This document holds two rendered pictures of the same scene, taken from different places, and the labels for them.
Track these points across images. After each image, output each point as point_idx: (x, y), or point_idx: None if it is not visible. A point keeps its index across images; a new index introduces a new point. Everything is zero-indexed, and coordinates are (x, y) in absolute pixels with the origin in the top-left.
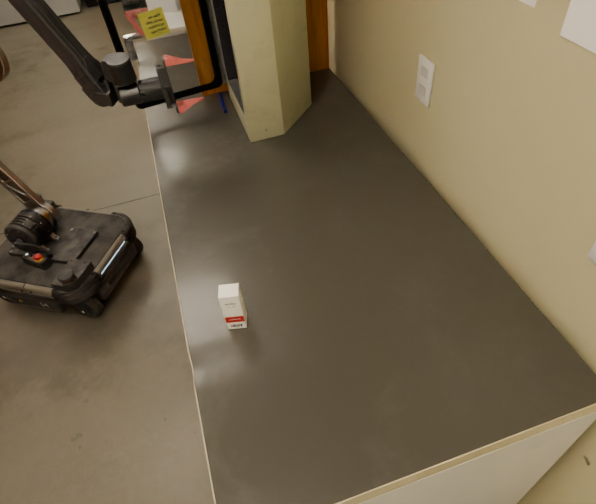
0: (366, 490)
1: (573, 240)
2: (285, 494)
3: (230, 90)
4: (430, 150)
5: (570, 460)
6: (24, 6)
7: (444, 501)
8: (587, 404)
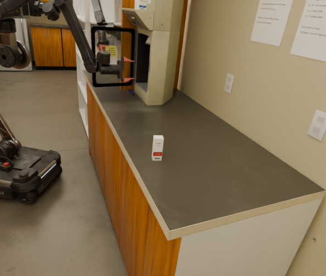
0: (232, 213)
1: (300, 130)
2: (194, 214)
3: (136, 86)
4: (230, 112)
5: (306, 245)
6: (73, 23)
7: (254, 254)
8: (316, 191)
